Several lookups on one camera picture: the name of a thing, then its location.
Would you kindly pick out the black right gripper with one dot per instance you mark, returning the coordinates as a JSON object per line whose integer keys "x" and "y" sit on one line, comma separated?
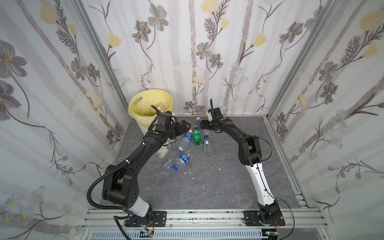
{"x": 207, "y": 124}

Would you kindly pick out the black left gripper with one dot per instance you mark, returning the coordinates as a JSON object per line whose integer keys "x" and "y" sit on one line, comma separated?
{"x": 180, "y": 127}

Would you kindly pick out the small green bottle yellow cap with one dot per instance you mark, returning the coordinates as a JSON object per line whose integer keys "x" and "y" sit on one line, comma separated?
{"x": 197, "y": 136}

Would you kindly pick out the crushed clear bottle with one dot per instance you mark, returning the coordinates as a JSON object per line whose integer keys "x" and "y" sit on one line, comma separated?
{"x": 171, "y": 161}

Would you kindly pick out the clear bottle blue label white cap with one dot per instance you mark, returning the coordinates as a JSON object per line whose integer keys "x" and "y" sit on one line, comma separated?
{"x": 199, "y": 124}

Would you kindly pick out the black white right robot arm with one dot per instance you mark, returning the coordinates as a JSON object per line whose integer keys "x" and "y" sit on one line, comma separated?
{"x": 250, "y": 155}

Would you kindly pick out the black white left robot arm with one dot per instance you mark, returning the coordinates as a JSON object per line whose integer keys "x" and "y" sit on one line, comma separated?
{"x": 120, "y": 182}

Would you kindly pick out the white bin yellow bag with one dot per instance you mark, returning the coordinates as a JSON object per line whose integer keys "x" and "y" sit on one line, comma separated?
{"x": 140, "y": 106}

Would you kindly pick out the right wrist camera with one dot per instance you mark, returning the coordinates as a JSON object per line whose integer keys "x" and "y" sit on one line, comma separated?
{"x": 210, "y": 114}

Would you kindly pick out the aluminium mounting rail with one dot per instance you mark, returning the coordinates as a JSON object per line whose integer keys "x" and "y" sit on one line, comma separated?
{"x": 229, "y": 224}

